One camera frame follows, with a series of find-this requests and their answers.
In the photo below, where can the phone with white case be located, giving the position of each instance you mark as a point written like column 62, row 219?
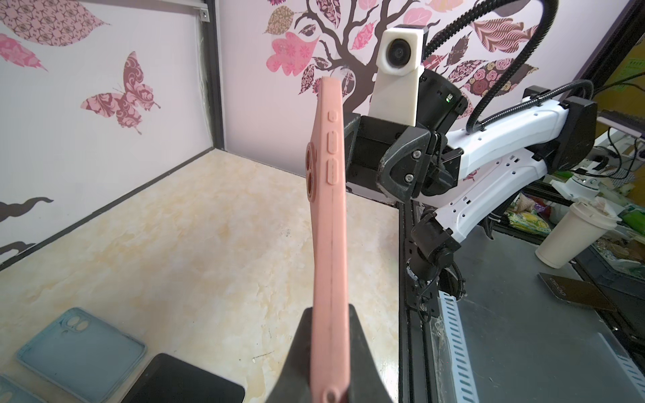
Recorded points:
column 167, row 379

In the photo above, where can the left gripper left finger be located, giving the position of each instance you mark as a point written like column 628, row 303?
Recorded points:
column 292, row 385

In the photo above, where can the white paper cup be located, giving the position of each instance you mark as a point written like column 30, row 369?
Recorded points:
column 583, row 224

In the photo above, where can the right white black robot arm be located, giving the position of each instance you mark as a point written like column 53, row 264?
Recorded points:
column 463, row 177

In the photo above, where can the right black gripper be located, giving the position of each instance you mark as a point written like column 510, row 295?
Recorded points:
column 399, row 161

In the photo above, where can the phone with pink case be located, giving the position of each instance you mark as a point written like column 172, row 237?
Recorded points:
column 326, row 192

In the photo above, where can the white phone case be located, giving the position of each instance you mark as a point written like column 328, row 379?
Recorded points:
column 83, row 355

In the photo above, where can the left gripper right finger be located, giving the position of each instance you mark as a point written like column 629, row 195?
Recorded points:
column 366, row 385

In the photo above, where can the dark phone on bench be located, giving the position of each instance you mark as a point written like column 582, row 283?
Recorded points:
column 577, row 292

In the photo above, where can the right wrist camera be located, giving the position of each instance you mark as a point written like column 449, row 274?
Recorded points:
column 399, row 68

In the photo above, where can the white slotted cable duct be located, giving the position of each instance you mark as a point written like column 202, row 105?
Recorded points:
column 461, row 370

